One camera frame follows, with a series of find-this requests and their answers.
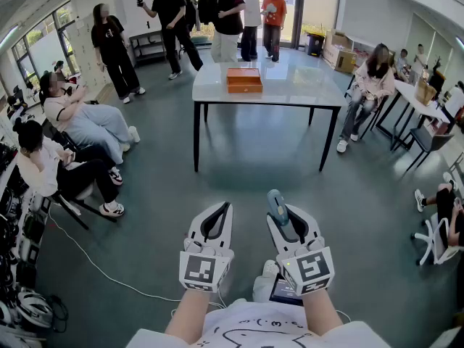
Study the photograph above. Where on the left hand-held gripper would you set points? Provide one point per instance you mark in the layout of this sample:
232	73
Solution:
197	268

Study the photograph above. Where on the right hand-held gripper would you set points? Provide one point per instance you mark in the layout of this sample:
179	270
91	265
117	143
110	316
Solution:
313	267

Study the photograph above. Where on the blue-grey object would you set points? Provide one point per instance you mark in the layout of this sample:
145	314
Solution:
276	201

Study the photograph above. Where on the orange box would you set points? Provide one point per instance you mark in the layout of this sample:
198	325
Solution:
244	85

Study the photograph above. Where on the person's right forearm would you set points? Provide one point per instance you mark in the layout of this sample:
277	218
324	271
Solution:
320	312

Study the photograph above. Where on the person's left forearm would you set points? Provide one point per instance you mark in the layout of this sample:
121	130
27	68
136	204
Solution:
188	314

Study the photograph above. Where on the person's right hand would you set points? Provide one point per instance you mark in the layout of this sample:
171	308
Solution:
308	247

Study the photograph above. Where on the person's left hand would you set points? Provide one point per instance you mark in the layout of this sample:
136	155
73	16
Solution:
195	247

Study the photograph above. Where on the person's white clog shoe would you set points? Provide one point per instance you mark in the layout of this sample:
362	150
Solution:
270	267

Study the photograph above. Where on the black screen device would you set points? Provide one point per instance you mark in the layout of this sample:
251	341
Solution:
284	290

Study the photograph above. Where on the person's light trouser leg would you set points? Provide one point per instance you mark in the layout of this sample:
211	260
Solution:
260	288

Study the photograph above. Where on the person's white printed t-shirt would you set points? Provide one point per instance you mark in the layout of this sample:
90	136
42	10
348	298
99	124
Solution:
261	321

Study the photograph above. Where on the white office chair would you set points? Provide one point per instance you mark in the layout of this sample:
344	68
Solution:
435	238

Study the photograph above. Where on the white marble table black legs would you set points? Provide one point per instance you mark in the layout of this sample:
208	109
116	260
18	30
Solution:
290	85

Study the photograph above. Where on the open cardboard box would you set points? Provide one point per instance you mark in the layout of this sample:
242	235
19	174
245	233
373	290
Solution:
340	60

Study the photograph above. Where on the black bin yellow lid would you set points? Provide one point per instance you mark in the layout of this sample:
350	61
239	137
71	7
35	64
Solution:
314	45

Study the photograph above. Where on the brown paper bag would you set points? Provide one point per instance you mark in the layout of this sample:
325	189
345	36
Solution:
425	93

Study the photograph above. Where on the white black helmet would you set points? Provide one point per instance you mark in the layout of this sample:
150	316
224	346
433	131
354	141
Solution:
34	308

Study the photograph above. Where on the shelf of black equipment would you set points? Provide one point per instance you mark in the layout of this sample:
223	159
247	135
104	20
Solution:
11	230

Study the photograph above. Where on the black metal shelf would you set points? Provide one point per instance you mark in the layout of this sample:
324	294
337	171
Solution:
145	35

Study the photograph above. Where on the glass double door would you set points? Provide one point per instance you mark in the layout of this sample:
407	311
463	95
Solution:
293	13

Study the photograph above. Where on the white locker cabinet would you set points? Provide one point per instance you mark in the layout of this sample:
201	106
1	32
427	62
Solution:
85	49

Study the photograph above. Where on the clothes rack with hanging coats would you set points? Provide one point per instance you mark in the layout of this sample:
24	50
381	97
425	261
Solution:
203	6

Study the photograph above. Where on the black framed window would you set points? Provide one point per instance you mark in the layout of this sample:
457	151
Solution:
43	49

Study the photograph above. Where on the black frame chair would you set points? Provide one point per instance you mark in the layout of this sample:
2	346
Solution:
84	193

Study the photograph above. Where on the white table black frame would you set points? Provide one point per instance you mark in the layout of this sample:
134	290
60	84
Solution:
406	89

